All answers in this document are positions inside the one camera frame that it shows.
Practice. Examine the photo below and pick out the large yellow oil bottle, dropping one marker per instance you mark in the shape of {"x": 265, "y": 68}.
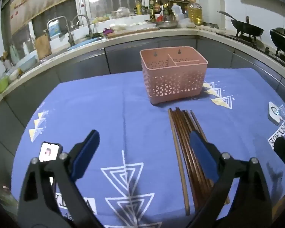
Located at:
{"x": 195, "y": 14}

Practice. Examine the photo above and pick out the black open wok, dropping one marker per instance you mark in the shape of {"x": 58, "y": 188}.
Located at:
{"x": 247, "y": 29}

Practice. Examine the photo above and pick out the black smartphone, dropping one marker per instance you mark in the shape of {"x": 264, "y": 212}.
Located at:
{"x": 48, "y": 152}

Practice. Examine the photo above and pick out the tall chrome faucet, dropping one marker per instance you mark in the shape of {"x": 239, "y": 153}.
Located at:
{"x": 68, "y": 32}

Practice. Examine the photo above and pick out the black wok with lid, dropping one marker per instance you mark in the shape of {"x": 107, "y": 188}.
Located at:
{"x": 282, "y": 39}

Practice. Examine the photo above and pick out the bundle of brown chopsticks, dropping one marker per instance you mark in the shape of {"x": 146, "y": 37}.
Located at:
{"x": 180, "y": 128}

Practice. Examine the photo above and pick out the green bowl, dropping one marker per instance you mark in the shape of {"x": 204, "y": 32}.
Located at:
{"x": 0, "y": 85}

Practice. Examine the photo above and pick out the white square smart device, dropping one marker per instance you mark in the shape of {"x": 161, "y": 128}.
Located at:
{"x": 274, "y": 114}

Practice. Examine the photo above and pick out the blue printed tablecloth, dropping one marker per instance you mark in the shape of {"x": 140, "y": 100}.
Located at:
{"x": 109, "y": 114}

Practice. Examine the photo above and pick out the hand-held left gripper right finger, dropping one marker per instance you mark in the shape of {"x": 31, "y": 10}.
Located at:
{"x": 201, "y": 156}

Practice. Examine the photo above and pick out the row of condiment bottles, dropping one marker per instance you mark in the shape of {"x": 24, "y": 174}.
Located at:
{"x": 154, "y": 8}

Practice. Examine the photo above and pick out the long wooden cutting board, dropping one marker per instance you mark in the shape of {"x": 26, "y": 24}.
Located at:
{"x": 133, "y": 31}

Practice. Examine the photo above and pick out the light blue basin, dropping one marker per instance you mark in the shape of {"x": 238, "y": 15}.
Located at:
{"x": 27, "y": 63}

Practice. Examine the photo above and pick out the white plastic jug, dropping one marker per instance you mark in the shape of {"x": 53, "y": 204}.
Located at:
{"x": 178, "y": 13}

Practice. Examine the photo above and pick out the black gas stove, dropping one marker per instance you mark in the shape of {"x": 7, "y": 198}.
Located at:
{"x": 251, "y": 41}

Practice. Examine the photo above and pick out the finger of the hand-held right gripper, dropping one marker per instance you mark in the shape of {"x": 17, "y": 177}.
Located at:
{"x": 283, "y": 152}

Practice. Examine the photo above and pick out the curved chrome faucet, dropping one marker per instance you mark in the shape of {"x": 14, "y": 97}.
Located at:
{"x": 88, "y": 26}

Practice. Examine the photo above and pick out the pink perforated utensil basket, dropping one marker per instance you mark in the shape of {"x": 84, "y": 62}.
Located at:
{"x": 175, "y": 83}

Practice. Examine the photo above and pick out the small wooden cutting board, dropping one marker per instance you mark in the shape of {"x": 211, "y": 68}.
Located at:
{"x": 43, "y": 47}

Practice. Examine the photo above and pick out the tray of eggs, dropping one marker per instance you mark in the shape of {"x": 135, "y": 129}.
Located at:
{"x": 210, "y": 29}

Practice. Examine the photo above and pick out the grey kitchen counter cabinets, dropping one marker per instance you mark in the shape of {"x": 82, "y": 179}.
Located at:
{"x": 128, "y": 57}

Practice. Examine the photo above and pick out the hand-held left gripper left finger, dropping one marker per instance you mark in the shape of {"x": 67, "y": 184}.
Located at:
{"x": 85, "y": 154}

